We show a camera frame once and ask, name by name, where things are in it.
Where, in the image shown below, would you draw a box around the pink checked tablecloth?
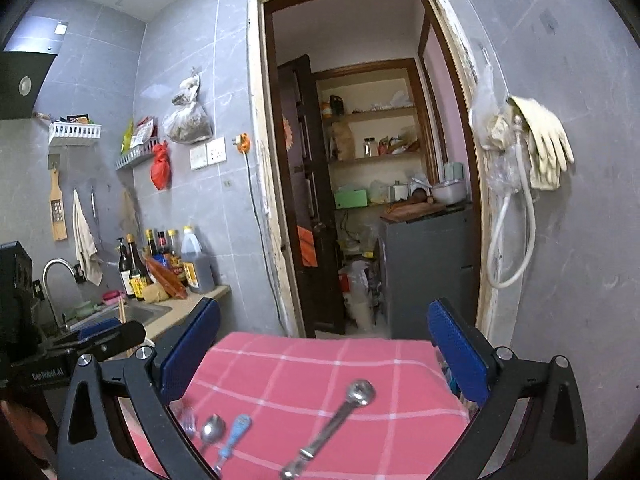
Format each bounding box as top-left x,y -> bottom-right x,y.
176,332 -> 470,479

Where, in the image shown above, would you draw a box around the blue ceramic handled spoon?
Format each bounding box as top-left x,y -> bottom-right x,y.
213,414 -> 252,479

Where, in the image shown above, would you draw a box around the red plastic bag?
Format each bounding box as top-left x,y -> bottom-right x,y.
150,141 -> 171,191

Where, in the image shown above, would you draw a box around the white wall switch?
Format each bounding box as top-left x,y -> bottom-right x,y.
189,138 -> 227,170

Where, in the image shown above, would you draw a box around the dark grey cabinet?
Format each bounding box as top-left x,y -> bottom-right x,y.
380,206 -> 478,340

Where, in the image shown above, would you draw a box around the oil jug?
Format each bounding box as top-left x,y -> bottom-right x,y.
181,226 -> 216,295

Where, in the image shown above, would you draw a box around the metal measuring spoon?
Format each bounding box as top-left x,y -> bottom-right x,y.
280,379 -> 376,479

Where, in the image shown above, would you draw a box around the yellow rubber gloves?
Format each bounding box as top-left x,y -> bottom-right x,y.
508,96 -> 575,191

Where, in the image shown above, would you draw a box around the sink faucet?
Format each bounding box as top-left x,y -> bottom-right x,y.
41,258 -> 84,330

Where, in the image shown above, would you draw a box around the steel sink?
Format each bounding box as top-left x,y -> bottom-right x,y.
67,301 -> 171,330

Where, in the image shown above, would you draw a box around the white hose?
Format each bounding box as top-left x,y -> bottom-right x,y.
485,119 -> 537,290

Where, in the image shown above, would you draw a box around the large silver spoon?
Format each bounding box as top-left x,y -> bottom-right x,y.
200,414 -> 226,454

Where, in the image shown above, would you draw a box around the green box on shelf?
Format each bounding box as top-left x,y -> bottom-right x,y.
334,188 -> 369,210

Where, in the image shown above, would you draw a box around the hanging grey bag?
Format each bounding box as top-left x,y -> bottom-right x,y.
163,68 -> 213,145

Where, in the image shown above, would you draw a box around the silver fork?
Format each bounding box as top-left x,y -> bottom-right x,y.
178,408 -> 198,440

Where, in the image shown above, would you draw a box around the hanging towel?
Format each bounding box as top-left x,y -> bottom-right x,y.
72,190 -> 103,286

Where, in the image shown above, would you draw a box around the dark sauce bottle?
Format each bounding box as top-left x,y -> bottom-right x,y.
117,237 -> 136,299

